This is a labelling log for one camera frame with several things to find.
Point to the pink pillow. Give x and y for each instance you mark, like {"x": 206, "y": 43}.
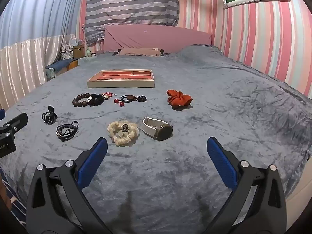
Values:
{"x": 156, "y": 37}

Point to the blue and white curtain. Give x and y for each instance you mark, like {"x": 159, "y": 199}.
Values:
{"x": 29, "y": 53}

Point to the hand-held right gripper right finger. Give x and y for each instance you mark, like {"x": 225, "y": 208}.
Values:
{"x": 221, "y": 160}

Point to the patterned box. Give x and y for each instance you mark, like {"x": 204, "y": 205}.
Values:
{"x": 66, "y": 51}

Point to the brown storage box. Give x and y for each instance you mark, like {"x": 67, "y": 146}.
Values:
{"x": 78, "y": 52}

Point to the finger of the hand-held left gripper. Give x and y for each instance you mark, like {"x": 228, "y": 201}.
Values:
{"x": 18, "y": 121}
{"x": 2, "y": 114}

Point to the blue striped rug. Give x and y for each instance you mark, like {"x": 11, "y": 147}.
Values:
{"x": 12, "y": 202}

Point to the cream scrunchie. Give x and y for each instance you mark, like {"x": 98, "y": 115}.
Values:
{"x": 121, "y": 140}

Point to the tan pillow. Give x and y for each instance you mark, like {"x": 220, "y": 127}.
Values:
{"x": 141, "y": 51}

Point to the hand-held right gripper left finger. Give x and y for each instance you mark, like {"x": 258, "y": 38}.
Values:
{"x": 93, "y": 160}

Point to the grey plush blanket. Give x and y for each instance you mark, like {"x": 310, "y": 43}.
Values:
{"x": 219, "y": 117}

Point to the green bottle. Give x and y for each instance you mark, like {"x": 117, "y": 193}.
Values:
{"x": 88, "y": 53}

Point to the grey striped quilt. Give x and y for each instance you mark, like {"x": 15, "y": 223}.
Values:
{"x": 131, "y": 4}

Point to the beige jewelry tray red lining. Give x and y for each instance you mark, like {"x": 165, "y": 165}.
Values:
{"x": 120, "y": 84}

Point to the blue cushion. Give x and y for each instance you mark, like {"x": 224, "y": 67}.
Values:
{"x": 58, "y": 65}

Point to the orange scrunchie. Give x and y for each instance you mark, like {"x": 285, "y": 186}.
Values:
{"x": 179, "y": 101}

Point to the black scrunchie with flower charm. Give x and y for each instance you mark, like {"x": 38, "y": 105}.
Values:
{"x": 97, "y": 100}

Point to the black hair claw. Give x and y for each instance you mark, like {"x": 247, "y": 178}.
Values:
{"x": 48, "y": 117}

